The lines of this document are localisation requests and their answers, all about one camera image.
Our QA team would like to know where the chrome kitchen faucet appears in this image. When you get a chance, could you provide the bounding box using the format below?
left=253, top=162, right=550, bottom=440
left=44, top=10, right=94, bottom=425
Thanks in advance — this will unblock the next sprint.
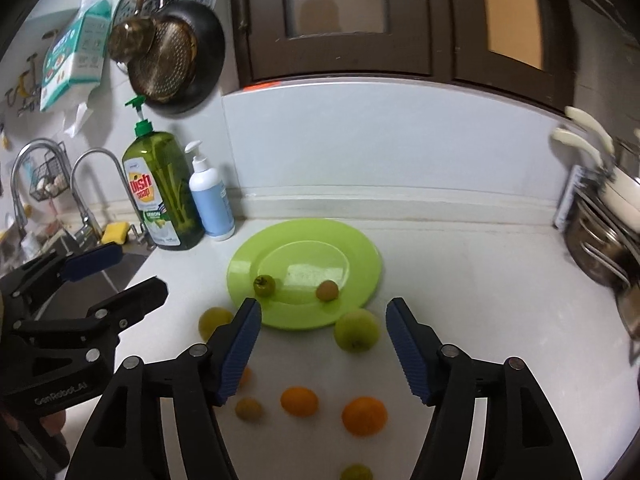
left=70, top=148, right=154, bottom=250

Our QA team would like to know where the chrome pull-down faucet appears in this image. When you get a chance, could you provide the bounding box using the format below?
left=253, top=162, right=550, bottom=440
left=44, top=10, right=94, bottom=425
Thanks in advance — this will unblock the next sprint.
left=10, top=138, right=70, bottom=237

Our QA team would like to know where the white blue pump bottle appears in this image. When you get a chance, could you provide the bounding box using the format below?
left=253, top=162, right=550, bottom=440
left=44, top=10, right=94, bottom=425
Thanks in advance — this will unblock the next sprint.
left=184, top=140, right=235, bottom=240

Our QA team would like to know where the green tomato with stem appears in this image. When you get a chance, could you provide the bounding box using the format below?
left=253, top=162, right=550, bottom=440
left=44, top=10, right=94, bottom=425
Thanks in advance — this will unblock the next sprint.
left=253, top=274, right=277, bottom=298

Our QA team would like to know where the wire sponge basket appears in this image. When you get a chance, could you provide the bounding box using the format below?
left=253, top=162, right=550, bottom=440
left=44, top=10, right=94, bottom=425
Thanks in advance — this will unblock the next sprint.
left=23, top=148, right=68, bottom=202

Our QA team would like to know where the teal white tissue pack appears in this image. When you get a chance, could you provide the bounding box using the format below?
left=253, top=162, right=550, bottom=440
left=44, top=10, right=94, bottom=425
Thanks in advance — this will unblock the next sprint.
left=40, top=0, right=112, bottom=113

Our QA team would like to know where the green dish soap bottle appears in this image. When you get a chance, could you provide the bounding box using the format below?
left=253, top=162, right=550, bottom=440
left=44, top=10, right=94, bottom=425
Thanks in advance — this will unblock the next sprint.
left=122, top=96, right=204, bottom=252

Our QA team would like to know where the yellow-green pear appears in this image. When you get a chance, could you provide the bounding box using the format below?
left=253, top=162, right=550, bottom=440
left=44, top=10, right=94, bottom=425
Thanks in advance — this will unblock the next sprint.
left=198, top=307, right=234, bottom=342

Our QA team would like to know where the green plate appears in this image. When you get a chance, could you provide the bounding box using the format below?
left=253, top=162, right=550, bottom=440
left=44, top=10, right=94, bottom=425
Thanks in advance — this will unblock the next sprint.
left=227, top=219, right=382, bottom=330

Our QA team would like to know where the small brownish fruit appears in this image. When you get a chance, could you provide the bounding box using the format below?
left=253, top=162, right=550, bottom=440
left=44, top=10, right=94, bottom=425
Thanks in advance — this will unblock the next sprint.
left=316, top=280, right=340, bottom=302

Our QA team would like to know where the small green tomato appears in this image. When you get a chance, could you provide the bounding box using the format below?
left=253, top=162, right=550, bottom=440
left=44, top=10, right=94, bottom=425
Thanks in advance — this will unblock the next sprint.
left=340, top=464, right=374, bottom=480

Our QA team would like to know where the person's left hand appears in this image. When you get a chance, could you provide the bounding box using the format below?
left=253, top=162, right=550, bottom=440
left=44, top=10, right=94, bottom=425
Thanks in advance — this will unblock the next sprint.
left=0, top=410, right=66, bottom=437

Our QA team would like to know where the small brass saucepan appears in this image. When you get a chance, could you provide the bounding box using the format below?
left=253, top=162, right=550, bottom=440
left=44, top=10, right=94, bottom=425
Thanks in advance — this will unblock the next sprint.
left=107, top=0, right=155, bottom=64

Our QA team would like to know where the black frying pan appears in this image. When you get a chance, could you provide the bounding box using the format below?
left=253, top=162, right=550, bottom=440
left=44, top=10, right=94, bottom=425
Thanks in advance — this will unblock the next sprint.
left=144, top=1, right=226, bottom=116

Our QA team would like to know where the yellow sponge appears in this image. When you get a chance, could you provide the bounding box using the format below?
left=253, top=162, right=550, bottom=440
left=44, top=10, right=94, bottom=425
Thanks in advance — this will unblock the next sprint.
left=101, top=221, right=130, bottom=245

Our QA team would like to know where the copper strainer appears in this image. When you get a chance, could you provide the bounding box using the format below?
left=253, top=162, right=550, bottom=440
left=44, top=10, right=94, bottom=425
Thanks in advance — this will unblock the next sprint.
left=128, top=16, right=198, bottom=103

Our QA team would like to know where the small greenish-brown fruit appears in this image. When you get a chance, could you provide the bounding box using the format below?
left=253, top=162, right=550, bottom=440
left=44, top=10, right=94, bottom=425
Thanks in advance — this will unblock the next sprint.
left=234, top=396, right=264, bottom=424

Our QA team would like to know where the green apple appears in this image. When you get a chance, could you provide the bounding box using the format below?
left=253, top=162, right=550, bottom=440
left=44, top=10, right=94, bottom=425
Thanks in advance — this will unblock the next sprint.
left=333, top=309, right=381, bottom=353

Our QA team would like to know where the large orange mandarin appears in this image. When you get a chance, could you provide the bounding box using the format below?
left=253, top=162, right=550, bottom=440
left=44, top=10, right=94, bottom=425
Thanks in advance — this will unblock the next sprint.
left=341, top=396, right=388, bottom=438

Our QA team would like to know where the cream ceramic pot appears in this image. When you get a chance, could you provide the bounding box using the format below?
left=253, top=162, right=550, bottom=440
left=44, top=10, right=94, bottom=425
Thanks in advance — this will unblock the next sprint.
left=598, top=167, right=640, bottom=233

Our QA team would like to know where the small orange mandarin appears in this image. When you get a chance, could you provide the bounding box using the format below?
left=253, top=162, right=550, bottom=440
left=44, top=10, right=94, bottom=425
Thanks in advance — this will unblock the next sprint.
left=239, top=366, right=253, bottom=388

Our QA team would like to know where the cream pan handle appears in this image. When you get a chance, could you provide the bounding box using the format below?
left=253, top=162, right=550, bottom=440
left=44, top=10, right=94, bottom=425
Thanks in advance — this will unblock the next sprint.
left=564, top=106, right=615, bottom=156
left=550, top=127, right=603, bottom=168

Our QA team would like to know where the stainless steel pot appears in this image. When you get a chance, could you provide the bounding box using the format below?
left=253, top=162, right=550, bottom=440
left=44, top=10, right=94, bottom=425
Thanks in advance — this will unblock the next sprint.
left=564, top=195, right=632, bottom=289

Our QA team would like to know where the steel kitchen sink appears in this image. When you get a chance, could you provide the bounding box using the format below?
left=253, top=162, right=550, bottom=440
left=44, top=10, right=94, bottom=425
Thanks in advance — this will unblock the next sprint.
left=35, top=244, right=152, bottom=321

